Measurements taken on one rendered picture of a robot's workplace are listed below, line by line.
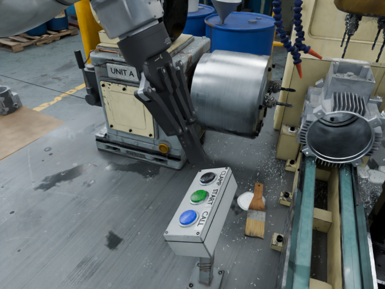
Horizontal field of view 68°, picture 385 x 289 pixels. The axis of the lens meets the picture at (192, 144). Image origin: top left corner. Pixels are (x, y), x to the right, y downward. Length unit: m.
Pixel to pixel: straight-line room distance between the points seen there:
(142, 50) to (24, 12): 0.16
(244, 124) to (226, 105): 0.07
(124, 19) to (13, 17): 0.15
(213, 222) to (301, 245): 0.25
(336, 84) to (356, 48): 0.25
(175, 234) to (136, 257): 0.31
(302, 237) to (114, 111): 0.64
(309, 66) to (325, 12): 0.18
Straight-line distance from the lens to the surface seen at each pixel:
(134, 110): 0.89
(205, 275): 0.68
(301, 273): 0.63
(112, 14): 0.42
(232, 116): 0.79
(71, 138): 1.20
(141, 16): 0.41
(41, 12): 0.49
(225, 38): 2.35
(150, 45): 0.42
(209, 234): 0.47
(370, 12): 0.77
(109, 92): 0.91
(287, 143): 1.00
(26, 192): 1.02
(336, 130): 1.00
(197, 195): 0.50
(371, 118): 0.80
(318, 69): 0.95
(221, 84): 0.79
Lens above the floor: 1.44
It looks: 36 degrees down
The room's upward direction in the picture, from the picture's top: straight up
